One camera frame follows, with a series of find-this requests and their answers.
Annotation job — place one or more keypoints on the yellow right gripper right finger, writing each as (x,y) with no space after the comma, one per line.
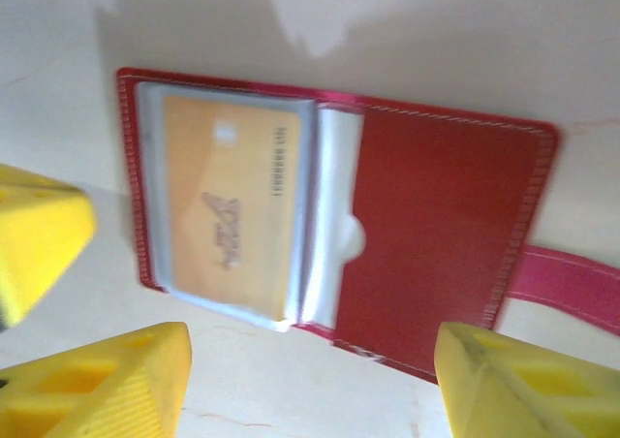
(523,394)

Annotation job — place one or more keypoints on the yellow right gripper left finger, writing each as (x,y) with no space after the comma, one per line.
(97,389)

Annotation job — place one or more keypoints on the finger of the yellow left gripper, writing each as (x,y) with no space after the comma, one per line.
(43,244)

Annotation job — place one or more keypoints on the gold credit card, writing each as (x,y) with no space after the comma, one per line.
(227,205)

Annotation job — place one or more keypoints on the red leather card holder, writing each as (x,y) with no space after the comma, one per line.
(436,215)

